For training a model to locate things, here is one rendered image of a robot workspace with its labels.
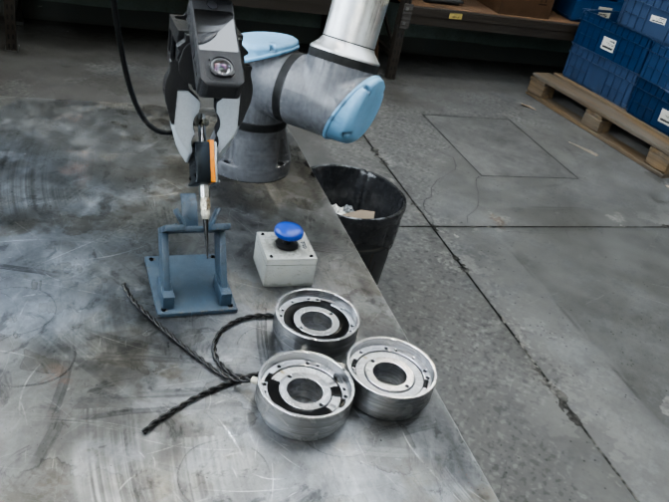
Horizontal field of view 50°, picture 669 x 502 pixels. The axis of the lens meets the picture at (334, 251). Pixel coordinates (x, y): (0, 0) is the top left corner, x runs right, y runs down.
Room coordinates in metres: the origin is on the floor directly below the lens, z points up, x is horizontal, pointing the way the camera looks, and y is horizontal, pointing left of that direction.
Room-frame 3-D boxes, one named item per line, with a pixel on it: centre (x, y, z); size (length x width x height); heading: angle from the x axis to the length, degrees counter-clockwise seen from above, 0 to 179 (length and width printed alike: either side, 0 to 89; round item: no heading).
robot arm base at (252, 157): (1.16, 0.18, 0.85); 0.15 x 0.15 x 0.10
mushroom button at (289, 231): (0.84, 0.07, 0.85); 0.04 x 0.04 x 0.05
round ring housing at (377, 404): (0.64, -0.09, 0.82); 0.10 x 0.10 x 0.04
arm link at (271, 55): (1.16, 0.18, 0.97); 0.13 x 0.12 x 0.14; 71
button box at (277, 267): (0.85, 0.07, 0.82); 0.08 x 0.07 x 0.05; 23
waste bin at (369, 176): (1.90, -0.01, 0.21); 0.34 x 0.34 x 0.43
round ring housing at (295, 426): (0.58, 0.00, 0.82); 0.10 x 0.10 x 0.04
